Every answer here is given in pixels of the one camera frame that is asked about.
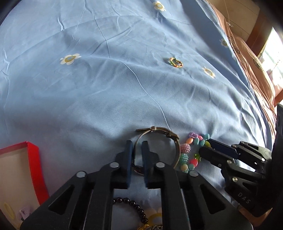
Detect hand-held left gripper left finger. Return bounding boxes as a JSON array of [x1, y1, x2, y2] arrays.
[[19, 140, 134, 230]]

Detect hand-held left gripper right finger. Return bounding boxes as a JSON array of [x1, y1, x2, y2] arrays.
[[141, 140, 253, 230]]

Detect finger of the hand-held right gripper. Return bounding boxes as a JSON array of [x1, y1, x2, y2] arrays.
[[198, 146, 266, 184], [208, 138, 272, 165]]

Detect pastel bead bracelet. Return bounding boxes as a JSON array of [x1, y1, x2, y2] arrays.
[[178, 132, 210, 173]]

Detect silver wrist watch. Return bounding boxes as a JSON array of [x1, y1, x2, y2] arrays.
[[132, 126, 180, 176]]

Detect red cardboard box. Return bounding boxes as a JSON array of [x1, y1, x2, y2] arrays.
[[0, 141, 50, 229]]

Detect purple hair clip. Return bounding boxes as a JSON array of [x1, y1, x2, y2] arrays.
[[18, 207, 33, 222]]

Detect translucent yellow hair clip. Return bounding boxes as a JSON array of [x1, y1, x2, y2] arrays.
[[3, 202, 16, 220]]

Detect blue floral bedsheet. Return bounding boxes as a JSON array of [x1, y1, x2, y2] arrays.
[[0, 0, 277, 230]]

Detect brown wooden furniture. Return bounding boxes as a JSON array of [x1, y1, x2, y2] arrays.
[[245, 12, 276, 59]]

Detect black bead bracelet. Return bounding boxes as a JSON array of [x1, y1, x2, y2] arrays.
[[113, 197, 149, 224]]

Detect cream hair tie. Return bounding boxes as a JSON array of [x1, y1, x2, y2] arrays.
[[146, 208, 163, 226]]

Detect thin gold ring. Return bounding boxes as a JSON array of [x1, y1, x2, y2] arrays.
[[168, 57, 184, 69]]

